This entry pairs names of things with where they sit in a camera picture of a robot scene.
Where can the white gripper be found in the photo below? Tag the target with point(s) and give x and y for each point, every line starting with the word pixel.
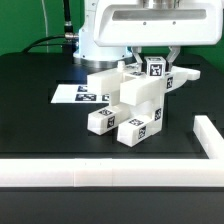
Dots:
pixel 144 23

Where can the white tagged cube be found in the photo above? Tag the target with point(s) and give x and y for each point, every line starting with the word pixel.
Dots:
pixel 155 66

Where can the white chair back frame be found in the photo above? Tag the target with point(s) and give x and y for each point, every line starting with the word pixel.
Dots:
pixel 105 82

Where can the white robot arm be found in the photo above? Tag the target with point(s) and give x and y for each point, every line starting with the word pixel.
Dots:
pixel 101 56

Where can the white fiducial marker plate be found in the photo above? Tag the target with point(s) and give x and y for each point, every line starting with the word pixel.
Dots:
pixel 76 93

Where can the white U-shaped fence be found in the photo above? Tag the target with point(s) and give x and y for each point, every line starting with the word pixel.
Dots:
pixel 208 172

